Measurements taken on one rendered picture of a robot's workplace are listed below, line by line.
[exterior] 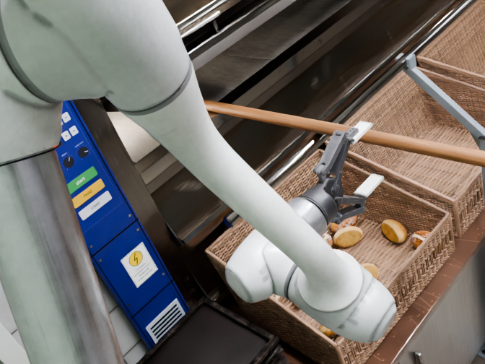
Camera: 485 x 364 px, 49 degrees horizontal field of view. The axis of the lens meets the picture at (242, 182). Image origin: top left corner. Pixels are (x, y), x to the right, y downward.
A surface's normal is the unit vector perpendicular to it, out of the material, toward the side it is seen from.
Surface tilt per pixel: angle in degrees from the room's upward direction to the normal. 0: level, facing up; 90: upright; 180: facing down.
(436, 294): 0
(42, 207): 78
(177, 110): 119
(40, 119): 102
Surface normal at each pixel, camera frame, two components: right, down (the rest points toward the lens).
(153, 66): 0.62, 0.51
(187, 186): 0.53, -0.05
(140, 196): 0.68, 0.22
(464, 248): -0.31, -0.78
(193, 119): 0.80, 0.43
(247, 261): -0.27, -0.50
